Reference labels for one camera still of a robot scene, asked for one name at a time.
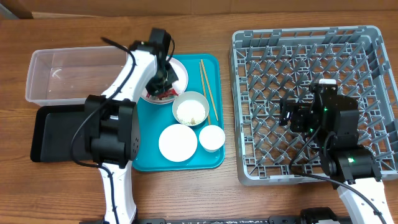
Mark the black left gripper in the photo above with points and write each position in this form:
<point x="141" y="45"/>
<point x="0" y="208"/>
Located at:
<point x="171" y="76"/>

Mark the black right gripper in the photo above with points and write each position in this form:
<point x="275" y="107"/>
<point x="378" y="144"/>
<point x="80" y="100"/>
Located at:
<point x="298" y="112"/>

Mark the red wrapper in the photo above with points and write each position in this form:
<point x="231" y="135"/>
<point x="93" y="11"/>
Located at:
<point x="171" y="93"/>

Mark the grey bowl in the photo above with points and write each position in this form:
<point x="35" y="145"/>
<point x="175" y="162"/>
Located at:
<point x="190" y="108"/>

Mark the small pink bowl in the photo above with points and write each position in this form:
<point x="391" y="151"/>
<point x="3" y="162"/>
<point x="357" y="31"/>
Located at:
<point x="178" y="143"/>

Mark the white cup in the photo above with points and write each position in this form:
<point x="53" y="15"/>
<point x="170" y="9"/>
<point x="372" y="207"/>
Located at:
<point x="212" y="138"/>

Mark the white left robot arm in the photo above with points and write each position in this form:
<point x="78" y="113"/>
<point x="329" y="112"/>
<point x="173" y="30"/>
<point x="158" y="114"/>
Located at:
<point x="111" y="129"/>

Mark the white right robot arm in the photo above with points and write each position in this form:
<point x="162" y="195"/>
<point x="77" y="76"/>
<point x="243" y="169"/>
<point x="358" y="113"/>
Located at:
<point x="331" y="121"/>

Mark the grey dishwasher rack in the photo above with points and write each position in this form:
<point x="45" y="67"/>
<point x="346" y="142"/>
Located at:
<point x="270" y="65"/>

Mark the clear plastic waste bin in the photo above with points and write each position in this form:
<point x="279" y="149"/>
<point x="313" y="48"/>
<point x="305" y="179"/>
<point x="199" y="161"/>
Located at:
<point x="67" y="76"/>

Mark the large pink plate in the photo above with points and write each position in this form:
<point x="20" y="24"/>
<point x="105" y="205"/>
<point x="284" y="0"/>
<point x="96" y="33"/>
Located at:
<point x="179" y="86"/>

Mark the left wooden chopstick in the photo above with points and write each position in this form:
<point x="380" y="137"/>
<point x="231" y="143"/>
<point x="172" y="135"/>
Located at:
<point x="204" y="89"/>

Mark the wooden chopstick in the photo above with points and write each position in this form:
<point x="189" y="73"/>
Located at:
<point x="209" y="88"/>
<point x="204" y="89"/>

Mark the right wooden chopstick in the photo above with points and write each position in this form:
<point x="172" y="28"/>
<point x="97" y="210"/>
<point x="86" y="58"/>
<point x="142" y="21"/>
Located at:
<point x="209" y="88"/>

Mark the black tray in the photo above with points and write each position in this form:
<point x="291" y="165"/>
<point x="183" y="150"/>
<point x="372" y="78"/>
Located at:
<point x="53" y="131"/>

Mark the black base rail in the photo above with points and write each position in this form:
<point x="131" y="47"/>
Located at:
<point x="270" y="220"/>

